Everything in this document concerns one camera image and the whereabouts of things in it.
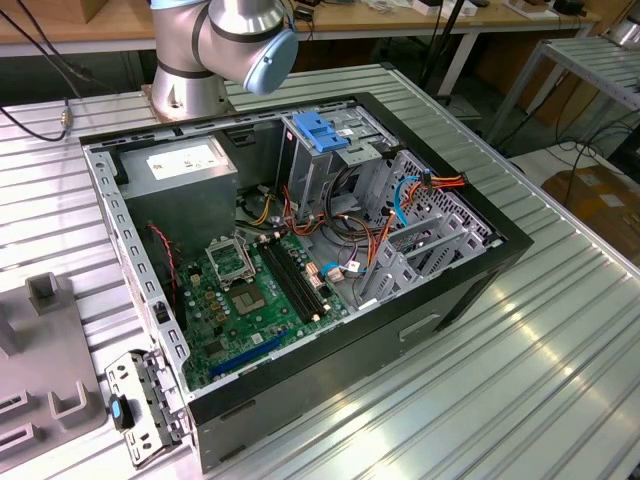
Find blue data wire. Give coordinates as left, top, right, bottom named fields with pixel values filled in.
left=391, top=175, right=424, bottom=229

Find orange power wire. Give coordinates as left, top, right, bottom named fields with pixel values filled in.
left=422, top=169, right=469, bottom=194

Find grey metal disk bay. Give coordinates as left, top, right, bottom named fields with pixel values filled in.
left=357, top=147, right=504, bottom=311

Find black RAM slot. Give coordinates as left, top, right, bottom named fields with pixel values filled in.
left=263, top=242, right=315, bottom=322
left=257, top=243, right=308, bottom=324
left=270, top=240, right=321, bottom=319
left=277, top=238, right=327, bottom=316

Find grey optical drive cage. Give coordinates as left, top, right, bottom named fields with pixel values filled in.
left=277, top=104, right=401, bottom=221

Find CPU socket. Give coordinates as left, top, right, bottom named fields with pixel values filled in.
left=227, top=283, right=271, bottom=317

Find green motherboard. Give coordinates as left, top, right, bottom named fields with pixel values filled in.
left=174, top=232, right=351, bottom=391

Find metal socket cover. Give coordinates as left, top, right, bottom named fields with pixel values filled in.
left=204, top=238, right=257, bottom=289

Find blue plastic drive latch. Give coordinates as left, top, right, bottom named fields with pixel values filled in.
left=293, top=112, right=349, bottom=154

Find black PC case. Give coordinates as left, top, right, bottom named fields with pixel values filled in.
left=78, top=91, right=535, bottom=475

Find blue expansion slot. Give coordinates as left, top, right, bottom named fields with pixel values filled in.
left=209, top=327, right=290, bottom=379

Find grey power supply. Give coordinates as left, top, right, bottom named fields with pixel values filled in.
left=117, top=134, right=240, bottom=256

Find black case fan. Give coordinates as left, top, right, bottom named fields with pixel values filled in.
left=144, top=222, right=182, bottom=331

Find wooden desk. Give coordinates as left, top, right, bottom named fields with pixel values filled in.
left=0, top=0, right=601, bottom=57

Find black blue latch tab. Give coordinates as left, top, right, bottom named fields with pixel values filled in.
left=108, top=394, right=135, bottom=430

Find white box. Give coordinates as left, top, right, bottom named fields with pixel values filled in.
left=412, top=0, right=479, bottom=16

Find large flat cardboard box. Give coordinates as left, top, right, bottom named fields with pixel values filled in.
left=542, top=167, right=640, bottom=251

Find grey parts rack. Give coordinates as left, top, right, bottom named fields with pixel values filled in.
left=0, top=272, right=109, bottom=461

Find metal slat side table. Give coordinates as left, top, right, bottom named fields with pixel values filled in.
left=487, top=37, right=640, bottom=151

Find silver round metal object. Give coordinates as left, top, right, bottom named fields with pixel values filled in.
left=607, top=19, right=640, bottom=49

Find orange black wire bundle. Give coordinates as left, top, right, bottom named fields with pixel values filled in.
left=282, top=184, right=396, bottom=271

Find blue wire with white plug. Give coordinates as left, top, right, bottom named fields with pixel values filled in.
left=319, top=259, right=361, bottom=284

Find yellow black wire bundle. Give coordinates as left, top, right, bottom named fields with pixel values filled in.
left=247, top=192, right=276, bottom=226

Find red fan wire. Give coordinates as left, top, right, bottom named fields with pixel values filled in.
left=148, top=223, right=179, bottom=301

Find metal slot bracket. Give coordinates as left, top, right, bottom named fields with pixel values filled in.
left=104, top=349, right=194, bottom=469

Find black cable with metal plug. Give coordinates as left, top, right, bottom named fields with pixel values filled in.
left=0, top=0, right=74, bottom=144

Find thin black cable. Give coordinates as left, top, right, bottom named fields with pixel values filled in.
left=14, top=0, right=95, bottom=82

